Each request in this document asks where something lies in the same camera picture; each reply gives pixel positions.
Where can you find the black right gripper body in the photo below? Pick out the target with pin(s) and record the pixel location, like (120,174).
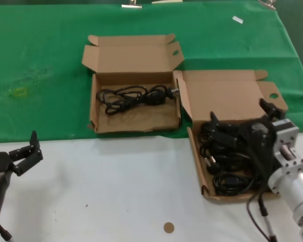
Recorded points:
(270,156)

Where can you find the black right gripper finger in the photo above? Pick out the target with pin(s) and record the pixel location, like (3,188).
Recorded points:
(272,112)
(215,126)

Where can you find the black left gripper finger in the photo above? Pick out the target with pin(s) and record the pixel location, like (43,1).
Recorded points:
(34,151)

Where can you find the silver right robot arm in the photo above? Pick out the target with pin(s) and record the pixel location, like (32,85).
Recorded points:
(298,186)

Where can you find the open brown cardboard box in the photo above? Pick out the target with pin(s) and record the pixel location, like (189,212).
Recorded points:
(222,100)
(141,122)

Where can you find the white tape piece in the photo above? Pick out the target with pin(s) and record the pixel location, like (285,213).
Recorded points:
(237,20)

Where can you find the green tablecloth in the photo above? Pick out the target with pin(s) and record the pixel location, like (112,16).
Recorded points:
(53,50)

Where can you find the metal binder clip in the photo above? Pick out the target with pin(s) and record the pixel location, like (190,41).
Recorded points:
(267,3)
(131,5)

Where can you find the brown round paper disc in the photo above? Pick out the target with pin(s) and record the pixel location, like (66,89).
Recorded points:
(168,227)

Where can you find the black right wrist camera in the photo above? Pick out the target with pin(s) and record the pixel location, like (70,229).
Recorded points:
(257,132)

